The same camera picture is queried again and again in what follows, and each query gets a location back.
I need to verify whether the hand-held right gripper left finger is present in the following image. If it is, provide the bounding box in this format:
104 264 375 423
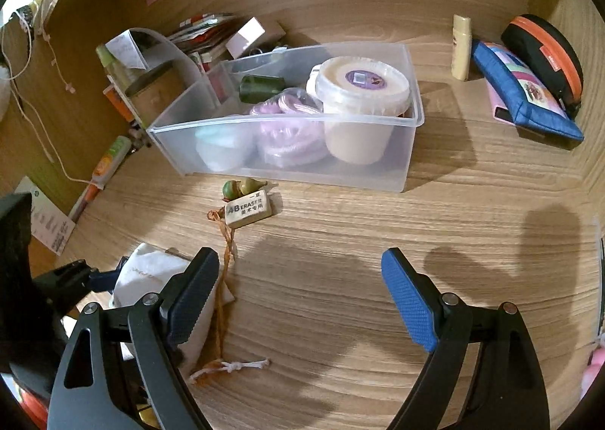
46 247 221 430

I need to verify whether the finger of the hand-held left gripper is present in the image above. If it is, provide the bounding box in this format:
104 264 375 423
31 259 120 318

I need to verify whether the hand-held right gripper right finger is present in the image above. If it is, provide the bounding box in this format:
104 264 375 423
381 247 552 430

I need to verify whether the white cloth drawstring pouch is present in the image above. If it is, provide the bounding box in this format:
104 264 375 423
110 243 271 384

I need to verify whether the white round cream jar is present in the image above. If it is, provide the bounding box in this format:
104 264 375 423
195 124 257 172

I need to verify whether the clear plastic storage box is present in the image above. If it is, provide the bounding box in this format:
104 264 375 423
146 43 425 195

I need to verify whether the pink knitted cloth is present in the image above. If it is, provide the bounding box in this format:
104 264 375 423
249 87 328 169

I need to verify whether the white plastic tub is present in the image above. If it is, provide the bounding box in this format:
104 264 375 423
306 56 412 165

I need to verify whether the dark green bottle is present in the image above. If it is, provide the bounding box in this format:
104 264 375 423
238 74 287 103

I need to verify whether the wooden desktop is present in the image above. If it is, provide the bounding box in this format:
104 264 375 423
26 19 602 430

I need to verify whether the white printed paper card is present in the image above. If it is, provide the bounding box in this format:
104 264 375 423
16 176 77 256

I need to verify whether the orange pen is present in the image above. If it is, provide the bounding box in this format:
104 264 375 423
67 186 101 224

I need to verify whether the beige eraser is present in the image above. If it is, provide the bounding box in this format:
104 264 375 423
224 192 273 227

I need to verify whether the green gourd charm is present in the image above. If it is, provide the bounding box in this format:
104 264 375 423
207 178 268 280

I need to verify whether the orange tube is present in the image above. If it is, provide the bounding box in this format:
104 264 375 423
103 84 136 123

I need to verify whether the brown mug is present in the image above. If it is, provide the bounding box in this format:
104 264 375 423
125 60 191 129

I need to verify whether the pink toy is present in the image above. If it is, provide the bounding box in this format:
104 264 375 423
580 339 605 400

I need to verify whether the pink case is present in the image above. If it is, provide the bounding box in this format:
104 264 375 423
486 79 517 125

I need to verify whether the yellow-green spray bottle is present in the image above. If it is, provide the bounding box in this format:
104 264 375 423
95 43 129 87

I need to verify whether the blue pencil case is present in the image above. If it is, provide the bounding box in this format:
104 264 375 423
471 40 585 143

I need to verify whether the cream lotion tube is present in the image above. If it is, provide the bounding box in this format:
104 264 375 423
451 14 474 82

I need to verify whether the stack of booklets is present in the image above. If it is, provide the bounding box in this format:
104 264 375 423
166 11 238 63

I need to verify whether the white and pink small box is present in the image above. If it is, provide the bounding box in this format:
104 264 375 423
225 16 266 59

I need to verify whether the black and orange zip case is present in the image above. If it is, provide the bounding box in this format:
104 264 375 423
500 14 585 120

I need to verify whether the white cable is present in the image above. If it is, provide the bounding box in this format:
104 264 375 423
0 0 93 185

